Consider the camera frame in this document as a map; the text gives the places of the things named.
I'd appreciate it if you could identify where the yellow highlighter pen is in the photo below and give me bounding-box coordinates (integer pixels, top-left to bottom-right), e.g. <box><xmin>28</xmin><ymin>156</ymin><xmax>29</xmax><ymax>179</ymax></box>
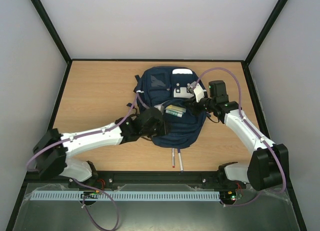
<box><xmin>166</xmin><ymin>104</ymin><xmax>187</xmax><ymax>113</ymax></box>

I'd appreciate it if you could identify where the white glue stick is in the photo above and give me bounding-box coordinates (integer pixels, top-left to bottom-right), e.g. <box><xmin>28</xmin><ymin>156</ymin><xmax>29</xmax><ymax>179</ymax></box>
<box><xmin>165</xmin><ymin>109</ymin><xmax>184</xmax><ymax>118</ymax></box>

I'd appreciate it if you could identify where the red marker pen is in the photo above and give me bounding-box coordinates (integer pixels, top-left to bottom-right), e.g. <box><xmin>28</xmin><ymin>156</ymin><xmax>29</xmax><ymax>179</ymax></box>
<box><xmin>171</xmin><ymin>148</ymin><xmax>176</xmax><ymax>168</ymax></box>

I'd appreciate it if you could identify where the navy blue student backpack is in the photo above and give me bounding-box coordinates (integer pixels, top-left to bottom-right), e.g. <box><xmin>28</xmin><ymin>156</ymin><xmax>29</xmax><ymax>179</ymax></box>
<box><xmin>133</xmin><ymin>66</ymin><xmax>207</xmax><ymax>149</ymax></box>

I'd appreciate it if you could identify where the purple marker pen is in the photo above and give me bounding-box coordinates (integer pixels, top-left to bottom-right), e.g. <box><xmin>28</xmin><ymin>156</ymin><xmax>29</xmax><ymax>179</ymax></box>
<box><xmin>177</xmin><ymin>148</ymin><xmax>184</xmax><ymax>172</ymax></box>

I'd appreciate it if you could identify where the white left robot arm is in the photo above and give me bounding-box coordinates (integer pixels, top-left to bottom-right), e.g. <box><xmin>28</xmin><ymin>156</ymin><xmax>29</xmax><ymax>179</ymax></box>
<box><xmin>33</xmin><ymin>107</ymin><xmax>170</xmax><ymax>182</ymax></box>

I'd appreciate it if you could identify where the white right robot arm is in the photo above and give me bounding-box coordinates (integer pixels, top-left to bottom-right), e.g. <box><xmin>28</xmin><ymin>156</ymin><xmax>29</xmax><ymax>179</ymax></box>
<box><xmin>187</xmin><ymin>80</ymin><xmax>289</xmax><ymax>191</ymax></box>

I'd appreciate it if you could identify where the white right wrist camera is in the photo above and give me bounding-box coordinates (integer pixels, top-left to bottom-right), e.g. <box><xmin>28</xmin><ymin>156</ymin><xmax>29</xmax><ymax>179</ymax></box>
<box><xmin>188</xmin><ymin>81</ymin><xmax>206</xmax><ymax>103</ymax></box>

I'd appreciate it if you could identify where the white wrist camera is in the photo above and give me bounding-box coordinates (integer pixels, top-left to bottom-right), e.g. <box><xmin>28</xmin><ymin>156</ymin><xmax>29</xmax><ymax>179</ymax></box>
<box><xmin>154</xmin><ymin>104</ymin><xmax>164</xmax><ymax>112</ymax></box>
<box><xmin>188</xmin><ymin>81</ymin><xmax>206</xmax><ymax>103</ymax></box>

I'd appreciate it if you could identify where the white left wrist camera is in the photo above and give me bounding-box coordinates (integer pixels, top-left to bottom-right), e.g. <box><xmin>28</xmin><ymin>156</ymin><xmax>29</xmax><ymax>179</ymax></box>
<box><xmin>154</xmin><ymin>104</ymin><xmax>164</xmax><ymax>112</ymax></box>

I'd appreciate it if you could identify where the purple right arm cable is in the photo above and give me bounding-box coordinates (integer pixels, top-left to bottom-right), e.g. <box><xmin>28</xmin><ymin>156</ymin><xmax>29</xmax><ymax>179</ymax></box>
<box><xmin>188</xmin><ymin>67</ymin><xmax>287</xmax><ymax>208</ymax></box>

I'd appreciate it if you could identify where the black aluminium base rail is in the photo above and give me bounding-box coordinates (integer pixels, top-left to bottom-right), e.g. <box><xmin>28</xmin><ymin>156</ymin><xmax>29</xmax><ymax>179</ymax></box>
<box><xmin>24</xmin><ymin>169</ymin><xmax>291</xmax><ymax>191</ymax></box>

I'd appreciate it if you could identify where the light blue cable duct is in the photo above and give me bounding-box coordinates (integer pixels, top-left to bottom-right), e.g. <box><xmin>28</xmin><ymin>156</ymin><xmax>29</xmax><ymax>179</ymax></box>
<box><xmin>30</xmin><ymin>190</ymin><xmax>221</xmax><ymax>202</ymax></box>

